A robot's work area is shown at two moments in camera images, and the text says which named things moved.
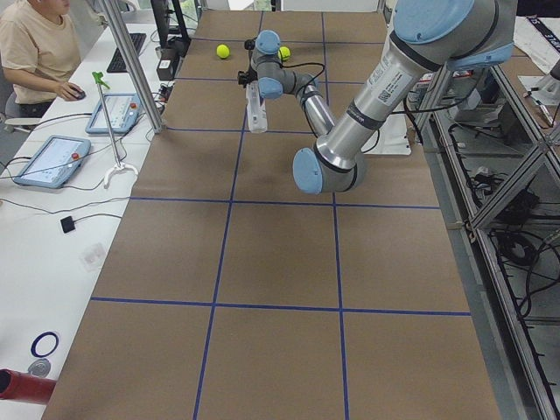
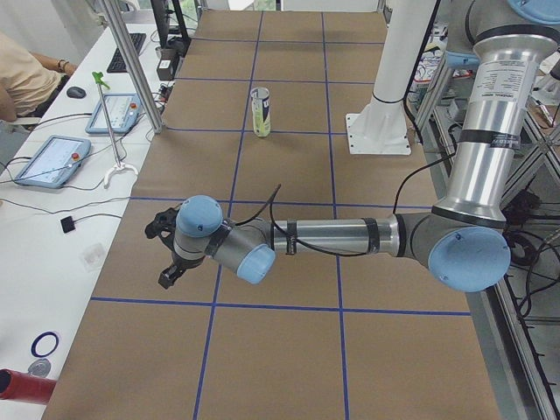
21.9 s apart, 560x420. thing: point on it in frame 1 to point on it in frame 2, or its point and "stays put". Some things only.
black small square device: (67, 224) stays put
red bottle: (24, 387) stays put
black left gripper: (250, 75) to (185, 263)
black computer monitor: (170, 24) stays put
